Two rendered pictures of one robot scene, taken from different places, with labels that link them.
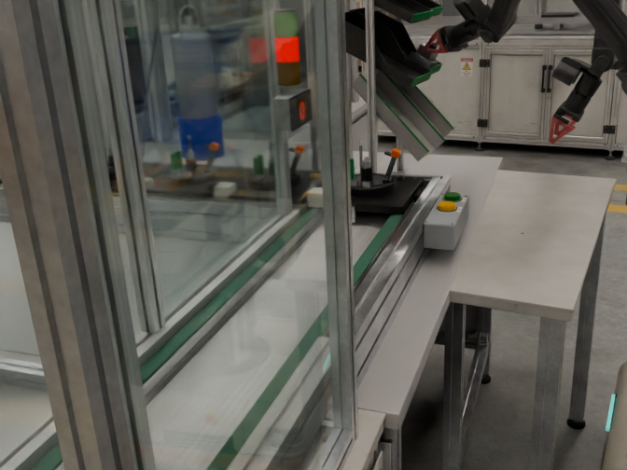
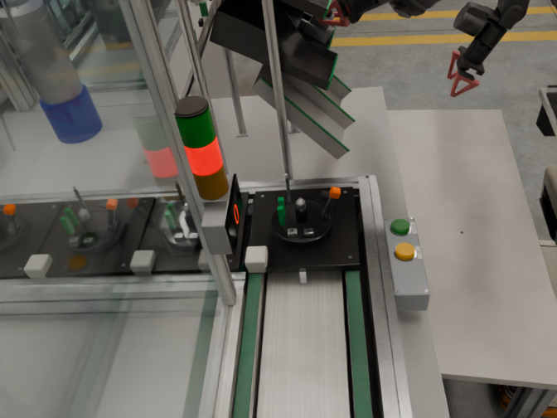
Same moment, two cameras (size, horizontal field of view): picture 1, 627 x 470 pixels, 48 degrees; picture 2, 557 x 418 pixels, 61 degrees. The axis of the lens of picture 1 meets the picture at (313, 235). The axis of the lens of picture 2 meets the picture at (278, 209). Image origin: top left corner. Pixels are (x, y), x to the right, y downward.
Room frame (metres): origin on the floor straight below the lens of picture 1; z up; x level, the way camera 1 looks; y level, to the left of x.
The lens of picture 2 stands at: (0.98, 0.06, 1.75)
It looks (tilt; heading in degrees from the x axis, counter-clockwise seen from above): 44 degrees down; 348
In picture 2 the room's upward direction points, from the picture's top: 9 degrees counter-clockwise
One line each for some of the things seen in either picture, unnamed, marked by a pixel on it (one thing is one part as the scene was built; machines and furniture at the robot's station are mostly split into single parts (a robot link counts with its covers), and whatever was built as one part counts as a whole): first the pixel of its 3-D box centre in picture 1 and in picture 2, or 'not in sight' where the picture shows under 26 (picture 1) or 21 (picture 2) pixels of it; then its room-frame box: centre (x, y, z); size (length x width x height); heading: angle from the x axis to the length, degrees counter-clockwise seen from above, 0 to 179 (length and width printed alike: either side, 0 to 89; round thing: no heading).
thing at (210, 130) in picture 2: not in sight; (195, 123); (1.56, 0.04, 1.38); 0.05 x 0.05 x 0.05
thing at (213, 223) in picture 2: not in sight; (209, 173); (1.56, 0.04, 1.29); 0.12 x 0.05 x 0.25; 159
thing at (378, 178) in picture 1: (367, 184); (302, 221); (1.69, -0.14, 0.98); 0.14 x 0.14 x 0.02
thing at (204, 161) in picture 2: not in sight; (202, 152); (1.56, 0.04, 1.33); 0.05 x 0.05 x 0.05
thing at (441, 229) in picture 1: (446, 220); (404, 261); (1.54, -0.31, 0.93); 0.21 x 0.07 x 0.06; 159
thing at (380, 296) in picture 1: (401, 255); (383, 346); (1.38, -0.18, 0.91); 0.89 x 0.06 x 0.11; 159
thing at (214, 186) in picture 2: not in sight; (210, 177); (1.56, 0.04, 1.28); 0.05 x 0.05 x 0.05
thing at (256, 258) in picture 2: not in sight; (256, 259); (1.64, -0.01, 0.97); 0.05 x 0.05 x 0.04; 69
